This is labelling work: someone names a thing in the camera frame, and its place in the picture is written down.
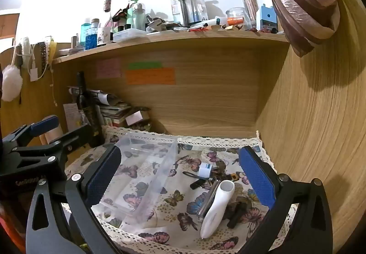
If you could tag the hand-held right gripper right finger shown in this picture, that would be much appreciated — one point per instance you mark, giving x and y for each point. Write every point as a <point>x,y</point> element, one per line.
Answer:
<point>254,176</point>

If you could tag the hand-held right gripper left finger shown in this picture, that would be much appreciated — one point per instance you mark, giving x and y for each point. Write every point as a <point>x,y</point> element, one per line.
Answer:
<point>100,179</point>

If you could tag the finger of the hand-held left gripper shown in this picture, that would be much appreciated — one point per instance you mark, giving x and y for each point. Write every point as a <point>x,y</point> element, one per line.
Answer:
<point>71,139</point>
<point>45,124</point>

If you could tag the dark bow hair clip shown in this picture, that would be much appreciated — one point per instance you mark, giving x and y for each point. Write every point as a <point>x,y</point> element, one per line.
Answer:
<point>237,212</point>

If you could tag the small white blue-label tube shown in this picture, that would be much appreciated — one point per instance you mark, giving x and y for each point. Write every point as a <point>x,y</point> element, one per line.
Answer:
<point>206,170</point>

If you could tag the clear plastic storage box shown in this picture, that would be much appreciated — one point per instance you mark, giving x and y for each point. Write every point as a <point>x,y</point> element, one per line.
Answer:
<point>148,162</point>

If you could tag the silver metal bar tool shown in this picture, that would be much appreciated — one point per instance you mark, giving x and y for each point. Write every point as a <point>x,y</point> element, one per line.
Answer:
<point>208,199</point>

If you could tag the white handheld electric device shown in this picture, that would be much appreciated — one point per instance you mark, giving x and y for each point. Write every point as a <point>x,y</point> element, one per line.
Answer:
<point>214,211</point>

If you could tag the small black gold clip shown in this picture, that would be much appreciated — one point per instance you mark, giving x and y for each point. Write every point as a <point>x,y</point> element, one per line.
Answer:
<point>234,177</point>

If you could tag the white handwritten note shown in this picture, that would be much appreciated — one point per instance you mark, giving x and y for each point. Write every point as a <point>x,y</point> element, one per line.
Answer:
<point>71,115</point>

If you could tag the dark wine bottle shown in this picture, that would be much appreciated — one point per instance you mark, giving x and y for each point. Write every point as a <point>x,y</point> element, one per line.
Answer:
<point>90,111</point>

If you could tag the stack of papers and booklets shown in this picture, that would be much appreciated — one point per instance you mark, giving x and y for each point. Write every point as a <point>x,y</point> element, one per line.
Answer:
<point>111,108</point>

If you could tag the white paper tag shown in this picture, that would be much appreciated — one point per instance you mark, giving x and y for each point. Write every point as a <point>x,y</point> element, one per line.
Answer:
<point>34,74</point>

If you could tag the white fluffy pompom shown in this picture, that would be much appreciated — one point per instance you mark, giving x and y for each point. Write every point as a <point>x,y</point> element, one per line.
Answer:
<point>11,84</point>

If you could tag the small black stick drive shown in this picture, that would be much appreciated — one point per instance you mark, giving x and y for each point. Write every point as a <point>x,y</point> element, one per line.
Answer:
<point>197,184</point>

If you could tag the pink sticky note pad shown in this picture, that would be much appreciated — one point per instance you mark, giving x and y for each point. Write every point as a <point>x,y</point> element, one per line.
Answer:
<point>133,118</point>

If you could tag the pile of small metal caps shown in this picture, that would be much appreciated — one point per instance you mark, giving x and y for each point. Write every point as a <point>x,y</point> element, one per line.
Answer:
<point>141,126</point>

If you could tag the butterfly print lace cloth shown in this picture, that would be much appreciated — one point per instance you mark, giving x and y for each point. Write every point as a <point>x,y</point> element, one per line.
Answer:
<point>177,208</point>

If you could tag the blue liquid bottle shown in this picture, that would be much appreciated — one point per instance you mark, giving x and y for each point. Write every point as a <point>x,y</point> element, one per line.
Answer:
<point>89,38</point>

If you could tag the white cup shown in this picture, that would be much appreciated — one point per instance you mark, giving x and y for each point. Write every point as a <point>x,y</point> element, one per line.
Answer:
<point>104,34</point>

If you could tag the flat clear lidded container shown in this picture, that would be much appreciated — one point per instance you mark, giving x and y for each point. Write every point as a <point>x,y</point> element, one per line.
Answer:
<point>130,34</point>

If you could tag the wooden shelf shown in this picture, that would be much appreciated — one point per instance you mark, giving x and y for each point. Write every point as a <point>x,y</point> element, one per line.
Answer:
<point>171,42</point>

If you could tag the green pump bottle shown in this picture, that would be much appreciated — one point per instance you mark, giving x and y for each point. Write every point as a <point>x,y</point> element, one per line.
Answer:
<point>136,15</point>

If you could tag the blue white box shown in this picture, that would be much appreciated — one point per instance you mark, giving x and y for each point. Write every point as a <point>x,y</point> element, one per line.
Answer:
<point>267,19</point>

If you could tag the white marker pen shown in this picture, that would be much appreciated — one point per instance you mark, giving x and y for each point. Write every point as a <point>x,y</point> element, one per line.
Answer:
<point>204,24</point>

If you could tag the glass jar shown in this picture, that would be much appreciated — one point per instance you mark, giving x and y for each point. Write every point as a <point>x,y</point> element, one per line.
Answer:
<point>237,15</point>

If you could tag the clear tube of sticks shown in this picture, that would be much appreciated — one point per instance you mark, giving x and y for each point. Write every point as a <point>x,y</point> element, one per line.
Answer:
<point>250,8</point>

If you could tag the pink hanging cloth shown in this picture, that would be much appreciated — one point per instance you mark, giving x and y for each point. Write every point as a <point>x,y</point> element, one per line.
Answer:
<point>306,5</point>

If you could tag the clear blister packaging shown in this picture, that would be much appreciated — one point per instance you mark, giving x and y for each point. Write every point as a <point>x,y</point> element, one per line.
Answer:
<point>191,5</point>

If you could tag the pink wall note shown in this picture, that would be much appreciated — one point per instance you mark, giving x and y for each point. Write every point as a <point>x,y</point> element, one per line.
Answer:
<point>108,68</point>

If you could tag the orange wall note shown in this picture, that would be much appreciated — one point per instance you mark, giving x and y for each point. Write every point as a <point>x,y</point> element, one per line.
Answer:
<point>150,76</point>

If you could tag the green wall note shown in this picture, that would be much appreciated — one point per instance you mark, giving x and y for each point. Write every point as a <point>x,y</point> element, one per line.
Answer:
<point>144,65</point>

